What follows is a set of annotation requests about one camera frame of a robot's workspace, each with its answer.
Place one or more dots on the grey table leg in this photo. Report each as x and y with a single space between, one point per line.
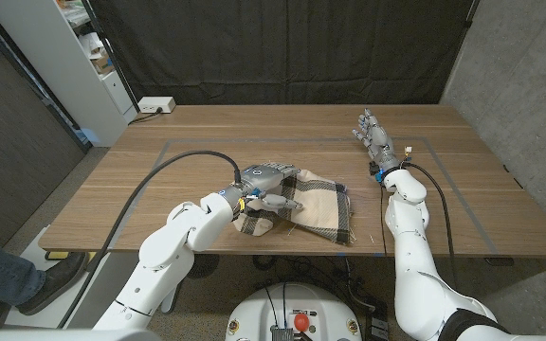
171 300

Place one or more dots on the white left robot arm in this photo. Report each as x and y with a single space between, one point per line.
173 246

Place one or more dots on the black round grille disc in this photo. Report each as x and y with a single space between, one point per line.
206 266

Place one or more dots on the white shelf cabinet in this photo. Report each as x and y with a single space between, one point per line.
60 61

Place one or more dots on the cardboard box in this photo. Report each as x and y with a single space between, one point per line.
102 64

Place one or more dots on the person's black shoe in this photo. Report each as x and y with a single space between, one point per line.
50 284

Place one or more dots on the red emergency stop button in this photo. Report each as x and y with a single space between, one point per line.
301 322

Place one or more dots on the grey five-finger right hand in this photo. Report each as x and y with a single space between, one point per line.
377 139

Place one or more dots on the cream plaid scarf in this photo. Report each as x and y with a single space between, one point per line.
320 208

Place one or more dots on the black floor power strip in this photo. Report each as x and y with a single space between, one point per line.
378 327

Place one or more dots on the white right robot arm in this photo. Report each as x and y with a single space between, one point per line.
415 270

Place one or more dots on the grey five-finger left hand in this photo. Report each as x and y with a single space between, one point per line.
261 177

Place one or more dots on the white robot torso base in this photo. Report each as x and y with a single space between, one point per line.
259 312

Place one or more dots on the black backdrop curtain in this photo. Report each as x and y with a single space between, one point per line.
282 47

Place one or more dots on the white power strip box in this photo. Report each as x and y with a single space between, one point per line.
155 104

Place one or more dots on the black backdrop stand pole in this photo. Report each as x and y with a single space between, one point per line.
112 61

